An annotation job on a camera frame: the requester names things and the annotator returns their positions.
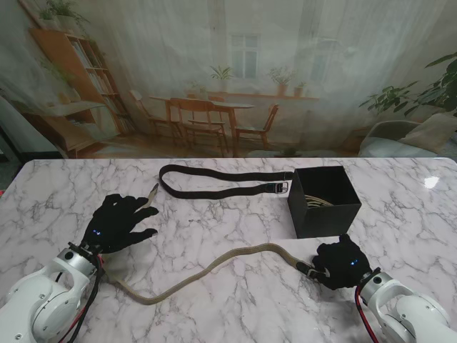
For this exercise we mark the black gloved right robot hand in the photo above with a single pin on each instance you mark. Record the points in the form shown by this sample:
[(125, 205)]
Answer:
[(342, 264)]

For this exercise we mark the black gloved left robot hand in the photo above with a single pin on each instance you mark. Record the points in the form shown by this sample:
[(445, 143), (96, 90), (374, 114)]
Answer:
[(114, 225)]

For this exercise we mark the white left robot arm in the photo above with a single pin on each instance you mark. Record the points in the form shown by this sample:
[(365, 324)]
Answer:
[(46, 300)]

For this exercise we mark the printed room scene backdrop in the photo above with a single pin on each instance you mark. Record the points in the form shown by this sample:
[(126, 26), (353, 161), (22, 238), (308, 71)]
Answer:
[(228, 71)]

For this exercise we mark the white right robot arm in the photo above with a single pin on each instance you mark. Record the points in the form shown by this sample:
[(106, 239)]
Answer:
[(403, 311)]

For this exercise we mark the dark brown braided belt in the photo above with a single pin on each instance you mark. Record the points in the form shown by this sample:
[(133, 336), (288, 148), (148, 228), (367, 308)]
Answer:
[(214, 194)]

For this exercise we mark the beige braided belt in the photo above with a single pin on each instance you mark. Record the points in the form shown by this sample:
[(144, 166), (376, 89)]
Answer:
[(214, 266), (316, 201)]

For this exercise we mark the black belt storage box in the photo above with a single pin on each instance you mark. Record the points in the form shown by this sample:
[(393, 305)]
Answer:
[(321, 218)]

